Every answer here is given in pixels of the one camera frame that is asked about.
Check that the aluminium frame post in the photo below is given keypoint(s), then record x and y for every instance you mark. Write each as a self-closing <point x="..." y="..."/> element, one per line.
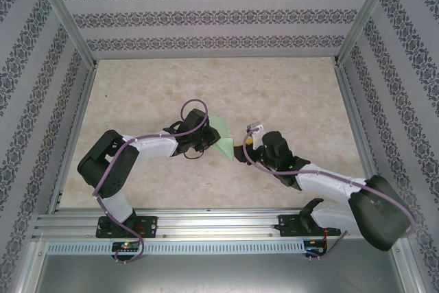
<point x="367" y="8"/>
<point x="62" y="8"/>

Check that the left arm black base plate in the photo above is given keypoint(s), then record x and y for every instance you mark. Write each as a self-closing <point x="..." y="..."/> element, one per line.
<point x="149" y="226"/>

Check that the long aluminium mounting rail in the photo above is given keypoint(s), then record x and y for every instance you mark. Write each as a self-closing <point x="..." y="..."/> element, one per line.
<point x="219" y="222"/>

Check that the grey sheet metal tray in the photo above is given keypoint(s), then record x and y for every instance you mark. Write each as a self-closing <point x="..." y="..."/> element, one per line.
<point x="219" y="276"/>

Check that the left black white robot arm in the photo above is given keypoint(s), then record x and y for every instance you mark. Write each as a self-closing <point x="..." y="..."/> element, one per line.
<point x="106" y="169"/>

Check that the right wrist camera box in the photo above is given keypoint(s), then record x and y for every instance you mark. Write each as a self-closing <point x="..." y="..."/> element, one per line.
<point x="255" y="127"/>

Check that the aluminium table side rail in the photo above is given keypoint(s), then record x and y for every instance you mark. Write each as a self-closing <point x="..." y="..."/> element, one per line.
<point x="74" y="135"/>
<point x="350" y="101"/>

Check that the light green paper sheet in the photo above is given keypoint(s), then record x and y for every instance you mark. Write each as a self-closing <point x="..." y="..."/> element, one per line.
<point x="224" y="149"/>

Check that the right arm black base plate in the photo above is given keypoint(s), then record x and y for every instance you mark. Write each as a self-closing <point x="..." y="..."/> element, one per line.
<point x="286" y="224"/>

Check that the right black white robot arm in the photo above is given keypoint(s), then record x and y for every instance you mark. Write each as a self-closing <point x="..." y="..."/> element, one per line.
<point x="377" y="217"/>

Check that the circuit board with green light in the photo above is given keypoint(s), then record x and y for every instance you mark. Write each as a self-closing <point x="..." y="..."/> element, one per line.
<point x="125" y="247"/>

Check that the circuit board with blue light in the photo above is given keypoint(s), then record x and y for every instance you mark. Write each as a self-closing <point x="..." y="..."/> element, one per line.
<point x="313" y="245"/>

